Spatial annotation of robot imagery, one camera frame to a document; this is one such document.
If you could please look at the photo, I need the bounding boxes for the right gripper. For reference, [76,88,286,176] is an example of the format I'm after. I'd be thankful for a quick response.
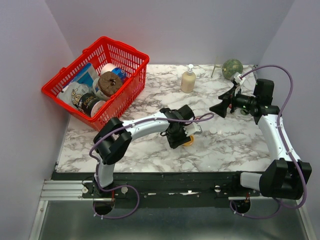
[209,85,258,118]

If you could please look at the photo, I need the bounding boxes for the orange pill dish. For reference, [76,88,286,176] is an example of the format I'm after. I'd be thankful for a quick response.
[183,135,195,147]

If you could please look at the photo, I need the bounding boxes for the white bottle cap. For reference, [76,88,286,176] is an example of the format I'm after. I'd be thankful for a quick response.
[209,127,217,134]

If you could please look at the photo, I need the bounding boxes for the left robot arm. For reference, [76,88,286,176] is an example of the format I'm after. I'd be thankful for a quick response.
[93,105,195,198]

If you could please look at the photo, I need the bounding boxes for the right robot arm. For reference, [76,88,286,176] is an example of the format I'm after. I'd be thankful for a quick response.
[210,79,312,200]

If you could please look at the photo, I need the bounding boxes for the green melon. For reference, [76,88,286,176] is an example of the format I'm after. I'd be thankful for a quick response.
[222,59,244,80]

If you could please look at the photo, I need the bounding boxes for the beige soap pump bottle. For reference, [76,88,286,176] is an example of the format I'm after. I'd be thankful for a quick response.
[180,64,196,94]

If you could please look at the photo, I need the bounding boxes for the white blue tissue roll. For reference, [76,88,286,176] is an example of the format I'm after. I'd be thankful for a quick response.
[100,63,127,83]

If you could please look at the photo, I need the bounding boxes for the brown round cork block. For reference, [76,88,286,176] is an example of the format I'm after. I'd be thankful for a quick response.
[97,71,123,97]

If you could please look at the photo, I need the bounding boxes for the white printed cup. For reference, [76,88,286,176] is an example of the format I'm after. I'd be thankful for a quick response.
[92,77,110,101]

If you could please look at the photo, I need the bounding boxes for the black face cream tub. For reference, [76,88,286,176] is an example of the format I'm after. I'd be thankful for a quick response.
[77,92,106,118]

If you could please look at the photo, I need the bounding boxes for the blue white packet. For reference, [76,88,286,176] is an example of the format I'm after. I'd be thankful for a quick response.
[62,62,99,92]

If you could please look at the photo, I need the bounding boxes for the red plastic shopping basket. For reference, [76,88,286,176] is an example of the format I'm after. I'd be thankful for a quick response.
[41,36,150,131]

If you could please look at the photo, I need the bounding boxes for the silver cartoon snack bag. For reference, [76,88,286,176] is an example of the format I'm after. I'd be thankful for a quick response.
[57,82,92,109]

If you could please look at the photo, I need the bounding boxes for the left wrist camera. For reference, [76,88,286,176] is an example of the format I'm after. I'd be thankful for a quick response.
[184,122,203,137]

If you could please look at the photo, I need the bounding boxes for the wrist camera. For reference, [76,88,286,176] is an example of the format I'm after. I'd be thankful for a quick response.
[184,122,203,137]
[231,72,247,94]

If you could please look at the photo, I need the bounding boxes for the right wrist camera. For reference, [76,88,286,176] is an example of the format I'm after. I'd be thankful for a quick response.
[231,72,247,94]

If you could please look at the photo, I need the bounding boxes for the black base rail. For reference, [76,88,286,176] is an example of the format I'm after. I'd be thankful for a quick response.
[51,172,275,213]

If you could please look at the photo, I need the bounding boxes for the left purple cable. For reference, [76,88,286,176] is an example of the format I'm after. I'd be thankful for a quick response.
[89,112,215,193]

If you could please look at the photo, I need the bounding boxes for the purple cable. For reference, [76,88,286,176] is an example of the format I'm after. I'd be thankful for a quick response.
[239,64,309,210]
[89,112,215,193]

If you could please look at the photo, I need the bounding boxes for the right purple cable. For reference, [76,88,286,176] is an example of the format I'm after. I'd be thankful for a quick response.
[239,64,309,210]

